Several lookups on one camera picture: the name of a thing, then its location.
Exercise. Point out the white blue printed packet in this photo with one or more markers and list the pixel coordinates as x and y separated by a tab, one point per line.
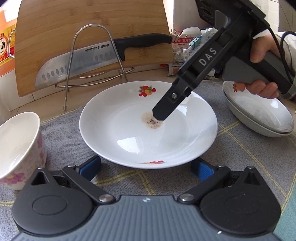
203	37

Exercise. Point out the blue grey printed towel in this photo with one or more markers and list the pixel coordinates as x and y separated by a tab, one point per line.
143	178

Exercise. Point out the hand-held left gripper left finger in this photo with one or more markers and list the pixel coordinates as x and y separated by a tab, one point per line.
91	167

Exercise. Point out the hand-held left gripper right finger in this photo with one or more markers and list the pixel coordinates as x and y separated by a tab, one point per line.
201	171

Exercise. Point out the person's right forearm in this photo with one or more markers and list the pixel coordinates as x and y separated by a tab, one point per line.
288	46

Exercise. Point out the white floral bowl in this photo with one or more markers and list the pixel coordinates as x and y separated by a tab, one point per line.
18	143

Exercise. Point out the stained white floral plate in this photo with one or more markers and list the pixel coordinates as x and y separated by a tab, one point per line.
115	129

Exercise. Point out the orange cooking wine bottle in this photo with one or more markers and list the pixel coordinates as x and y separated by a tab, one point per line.
5	46

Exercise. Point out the bamboo cutting board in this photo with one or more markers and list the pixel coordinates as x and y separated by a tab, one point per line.
69	14

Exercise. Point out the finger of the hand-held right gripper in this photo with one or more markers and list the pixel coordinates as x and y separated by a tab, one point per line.
166	106

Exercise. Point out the red white printed packet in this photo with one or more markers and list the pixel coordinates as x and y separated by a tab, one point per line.
178	55

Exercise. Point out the person's right hand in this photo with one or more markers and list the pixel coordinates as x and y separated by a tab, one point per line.
262	48

